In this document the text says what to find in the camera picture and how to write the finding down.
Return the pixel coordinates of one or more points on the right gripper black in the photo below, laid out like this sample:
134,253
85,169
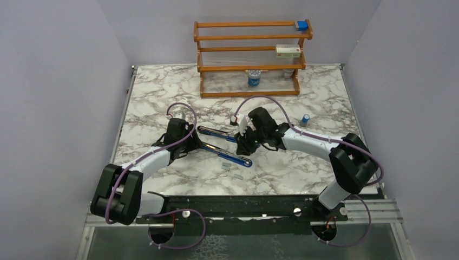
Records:
243,147

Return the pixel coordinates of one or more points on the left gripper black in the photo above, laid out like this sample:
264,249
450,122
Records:
195,143

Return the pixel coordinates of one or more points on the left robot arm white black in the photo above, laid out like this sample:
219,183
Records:
118,197

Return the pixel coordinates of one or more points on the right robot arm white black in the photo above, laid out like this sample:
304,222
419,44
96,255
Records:
349,157

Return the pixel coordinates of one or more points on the small blue capped cylinder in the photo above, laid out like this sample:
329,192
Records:
304,121

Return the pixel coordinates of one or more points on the blue white cup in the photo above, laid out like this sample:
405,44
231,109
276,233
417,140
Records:
253,77

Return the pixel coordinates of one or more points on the white small jar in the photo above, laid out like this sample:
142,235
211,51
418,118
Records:
287,73

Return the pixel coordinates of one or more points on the orange wooden shelf rack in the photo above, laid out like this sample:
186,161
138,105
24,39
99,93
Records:
227,50

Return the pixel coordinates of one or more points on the white green carton box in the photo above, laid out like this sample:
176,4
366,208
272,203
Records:
288,51

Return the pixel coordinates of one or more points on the blue box on top shelf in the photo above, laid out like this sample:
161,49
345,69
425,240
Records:
301,25

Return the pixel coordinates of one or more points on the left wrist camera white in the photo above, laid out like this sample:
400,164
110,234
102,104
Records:
180,115

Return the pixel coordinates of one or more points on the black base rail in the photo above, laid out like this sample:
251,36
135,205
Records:
261,215

